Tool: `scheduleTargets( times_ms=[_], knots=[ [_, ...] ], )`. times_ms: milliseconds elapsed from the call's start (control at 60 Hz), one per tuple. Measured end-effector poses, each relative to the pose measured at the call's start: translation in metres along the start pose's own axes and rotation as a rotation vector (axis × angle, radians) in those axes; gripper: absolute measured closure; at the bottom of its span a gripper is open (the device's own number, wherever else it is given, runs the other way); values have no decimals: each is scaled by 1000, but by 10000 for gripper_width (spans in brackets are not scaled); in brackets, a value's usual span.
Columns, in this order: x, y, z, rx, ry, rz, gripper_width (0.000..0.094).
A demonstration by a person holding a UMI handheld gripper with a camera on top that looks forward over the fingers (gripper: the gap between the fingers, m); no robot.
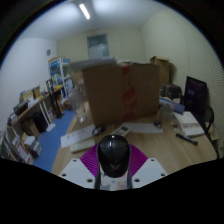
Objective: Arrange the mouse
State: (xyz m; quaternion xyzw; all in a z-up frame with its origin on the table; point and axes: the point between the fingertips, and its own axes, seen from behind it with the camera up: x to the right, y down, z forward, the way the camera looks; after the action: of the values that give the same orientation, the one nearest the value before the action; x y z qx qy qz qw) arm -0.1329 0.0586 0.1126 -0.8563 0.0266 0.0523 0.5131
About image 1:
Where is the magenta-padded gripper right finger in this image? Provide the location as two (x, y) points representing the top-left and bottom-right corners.
(126, 143), (168, 190)

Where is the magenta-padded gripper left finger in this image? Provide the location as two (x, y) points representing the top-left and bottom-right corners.
(58, 143), (102, 190)

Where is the black computer mouse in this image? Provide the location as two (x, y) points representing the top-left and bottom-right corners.
(97, 134), (131, 179)

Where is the white paper strip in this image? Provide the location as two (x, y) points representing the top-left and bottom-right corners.
(60, 124), (98, 149)

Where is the white paper sheet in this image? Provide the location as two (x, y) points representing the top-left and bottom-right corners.
(123, 122), (164, 134)

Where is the white book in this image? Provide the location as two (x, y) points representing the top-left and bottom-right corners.
(173, 110), (205, 138)

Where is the large clear plastic container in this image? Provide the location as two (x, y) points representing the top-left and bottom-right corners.
(69, 84), (91, 123)

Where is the blue book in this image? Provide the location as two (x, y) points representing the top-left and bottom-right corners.
(159, 96), (186, 115)

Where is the cluttered shelf unit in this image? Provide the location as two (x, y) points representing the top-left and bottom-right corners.
(0, 84), (64, 166)

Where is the large brown cardboard box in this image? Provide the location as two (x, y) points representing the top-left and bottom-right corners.
(81, 63), (161, 127)

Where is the black office chair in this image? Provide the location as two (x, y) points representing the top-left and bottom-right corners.
(181, 75), (221, 158)

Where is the blue-white display cabinet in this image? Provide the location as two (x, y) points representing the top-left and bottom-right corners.
(48, 57), (73, 98)

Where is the tall open cardboard box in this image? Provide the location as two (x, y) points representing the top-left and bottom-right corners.
(149, 55), (174, 88)

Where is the stack of papers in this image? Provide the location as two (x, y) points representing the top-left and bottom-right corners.
(68, 57), (119, 72)

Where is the grey door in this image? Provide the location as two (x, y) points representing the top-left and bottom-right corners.
(86, 33), (110, 60)

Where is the ceiling tube light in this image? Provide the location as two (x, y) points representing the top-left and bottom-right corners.
(78, 3), (91, 20)

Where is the black cable coil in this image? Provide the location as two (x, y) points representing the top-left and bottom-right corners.
(91, 124), (106, 137)

